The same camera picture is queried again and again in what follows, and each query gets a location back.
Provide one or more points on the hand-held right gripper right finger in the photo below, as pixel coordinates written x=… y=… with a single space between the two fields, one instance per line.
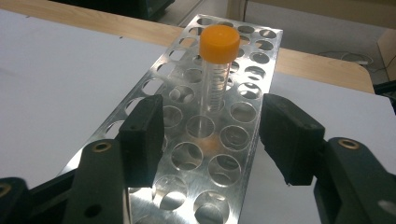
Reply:
x=289 y=140

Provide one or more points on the orange-capped clear tube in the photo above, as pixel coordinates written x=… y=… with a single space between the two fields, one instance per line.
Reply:
x=219 y=43

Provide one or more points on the black cabinet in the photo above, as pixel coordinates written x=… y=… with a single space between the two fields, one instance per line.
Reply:
x=124 y=7

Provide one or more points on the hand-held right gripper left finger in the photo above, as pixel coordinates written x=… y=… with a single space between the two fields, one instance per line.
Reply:
x=141 y=140

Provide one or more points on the perforated metal tube rack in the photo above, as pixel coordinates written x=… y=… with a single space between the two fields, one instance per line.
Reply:
x=202 y=146

